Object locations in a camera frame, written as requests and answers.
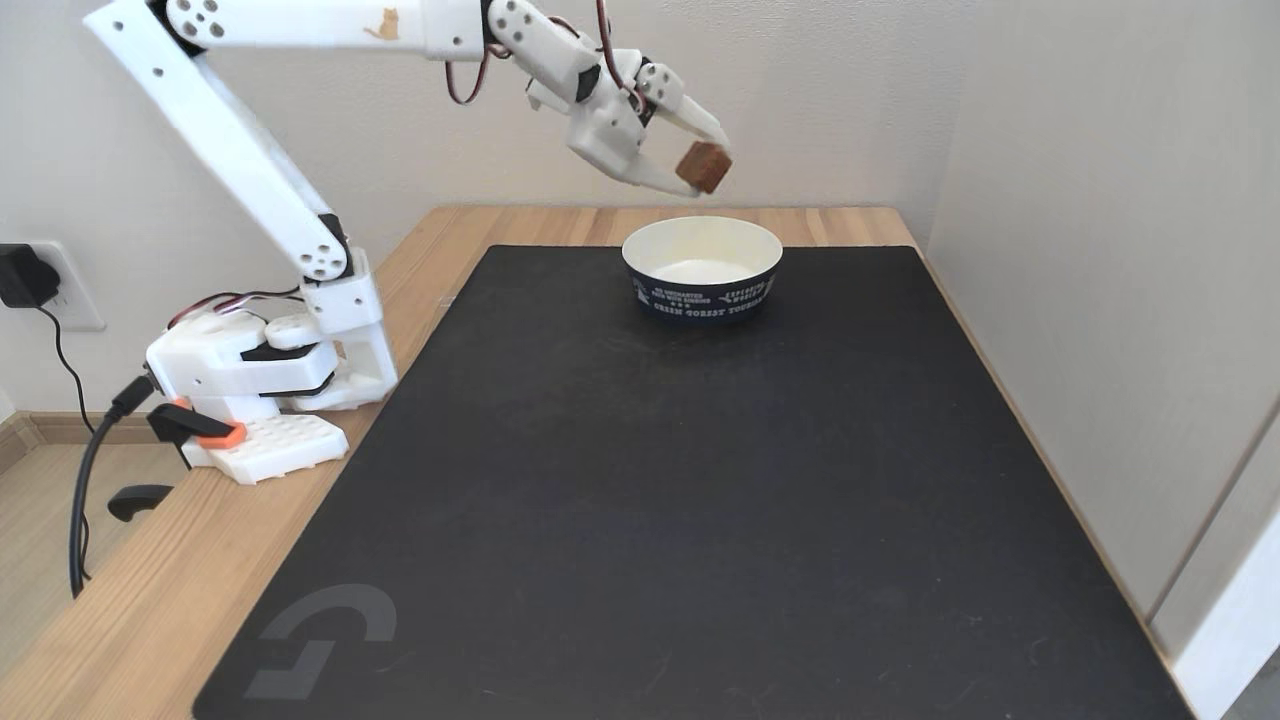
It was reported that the black power adapter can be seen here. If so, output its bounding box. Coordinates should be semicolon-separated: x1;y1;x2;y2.
0;243;61;309

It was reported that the thick black cable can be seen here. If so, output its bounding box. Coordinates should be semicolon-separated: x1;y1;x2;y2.
68;374;157;600

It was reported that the brown toy block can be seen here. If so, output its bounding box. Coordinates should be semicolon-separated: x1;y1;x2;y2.
675;141;734;196

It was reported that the red white servo cable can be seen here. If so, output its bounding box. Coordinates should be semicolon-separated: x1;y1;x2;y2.
444;0;646;113

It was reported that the black orange table clamp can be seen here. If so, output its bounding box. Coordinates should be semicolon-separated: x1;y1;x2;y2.
108;398;248;523

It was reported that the red black base cable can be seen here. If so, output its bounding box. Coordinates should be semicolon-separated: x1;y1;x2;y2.
165;287;306;331

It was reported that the navy paper bowl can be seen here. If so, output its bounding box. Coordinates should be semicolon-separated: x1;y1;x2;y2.
621;216;784;323

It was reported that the thin black adapter cable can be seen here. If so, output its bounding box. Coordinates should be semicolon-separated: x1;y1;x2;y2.
38;305;97;433

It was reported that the black desk mat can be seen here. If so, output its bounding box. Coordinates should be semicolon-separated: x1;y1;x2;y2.
192;245;1197;720

